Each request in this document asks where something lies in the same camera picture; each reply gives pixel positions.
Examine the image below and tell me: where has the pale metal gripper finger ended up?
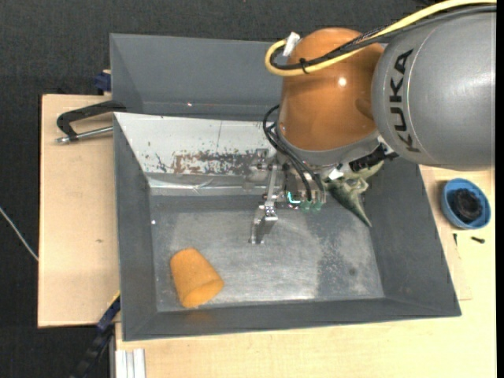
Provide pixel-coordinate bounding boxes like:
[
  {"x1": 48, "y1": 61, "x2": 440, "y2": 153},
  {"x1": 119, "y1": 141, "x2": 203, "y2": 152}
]
[
  {"x1": 243, "y1": 148, "x2": 276, "y2": 191},
  {"x1": 249, "y1": 204, "x2": 280, "y2": 246}
]

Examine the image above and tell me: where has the grey metal bin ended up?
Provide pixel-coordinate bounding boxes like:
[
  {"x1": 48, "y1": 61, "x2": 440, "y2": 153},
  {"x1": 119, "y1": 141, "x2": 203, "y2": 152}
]
[{"x1": 109, "y1": 32, "x2": 462, "y2": 342}]

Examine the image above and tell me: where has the orange cup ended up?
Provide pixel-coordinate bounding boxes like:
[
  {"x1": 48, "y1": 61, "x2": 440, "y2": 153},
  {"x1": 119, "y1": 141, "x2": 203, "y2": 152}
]
[{"x1": 169, "y1": 246, "x2": 225, "y2": 309}]

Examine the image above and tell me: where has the blue bowl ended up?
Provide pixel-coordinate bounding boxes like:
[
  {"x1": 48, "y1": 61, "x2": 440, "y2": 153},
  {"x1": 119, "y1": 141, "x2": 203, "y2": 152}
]
[{"x1": 440, "y1": 177, "x2": 492, "y2": 230}]

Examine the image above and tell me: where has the black ribbed round part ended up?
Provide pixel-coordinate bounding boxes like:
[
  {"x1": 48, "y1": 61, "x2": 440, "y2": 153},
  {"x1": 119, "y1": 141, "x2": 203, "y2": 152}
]
[{"x1": 451, "y1": 189, "x2": 484, "y2": 224}]

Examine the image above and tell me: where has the black cylinder on white bracket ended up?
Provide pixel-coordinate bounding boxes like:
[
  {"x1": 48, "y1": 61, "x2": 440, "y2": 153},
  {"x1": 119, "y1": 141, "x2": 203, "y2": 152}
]
[{"x1": 327, "y1": 144, "x2": 399, "y2": 181}]

